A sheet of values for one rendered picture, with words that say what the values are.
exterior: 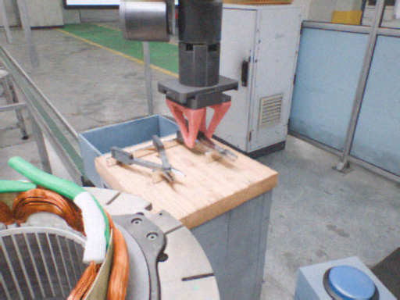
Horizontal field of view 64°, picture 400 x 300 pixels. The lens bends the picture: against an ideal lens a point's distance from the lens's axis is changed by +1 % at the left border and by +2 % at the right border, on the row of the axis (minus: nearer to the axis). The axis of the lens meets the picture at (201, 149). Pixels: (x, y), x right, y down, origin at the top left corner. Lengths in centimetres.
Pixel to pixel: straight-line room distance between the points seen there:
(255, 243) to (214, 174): 13
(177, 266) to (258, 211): 23
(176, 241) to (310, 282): 14
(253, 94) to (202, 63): 205
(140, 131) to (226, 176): 27
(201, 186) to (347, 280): 19
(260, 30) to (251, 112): 59
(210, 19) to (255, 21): 196
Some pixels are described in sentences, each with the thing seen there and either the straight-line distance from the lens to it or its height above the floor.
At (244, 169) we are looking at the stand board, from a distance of 46.
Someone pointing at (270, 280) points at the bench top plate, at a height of 78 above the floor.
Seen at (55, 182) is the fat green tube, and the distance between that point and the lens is 29.
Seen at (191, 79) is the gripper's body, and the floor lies 119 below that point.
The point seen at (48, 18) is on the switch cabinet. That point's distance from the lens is 1383.
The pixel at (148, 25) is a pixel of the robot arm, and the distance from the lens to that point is 43.
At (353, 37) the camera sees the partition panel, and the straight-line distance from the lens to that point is 260.
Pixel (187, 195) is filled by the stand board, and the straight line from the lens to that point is 40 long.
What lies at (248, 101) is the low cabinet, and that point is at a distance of 248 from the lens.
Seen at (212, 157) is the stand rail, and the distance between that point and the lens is 47.
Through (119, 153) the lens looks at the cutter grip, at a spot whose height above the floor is 109.
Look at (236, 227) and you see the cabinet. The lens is 46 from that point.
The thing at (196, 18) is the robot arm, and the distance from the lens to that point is 42.
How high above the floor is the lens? 129
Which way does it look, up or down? 26 degrees down
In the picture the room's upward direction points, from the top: straight up
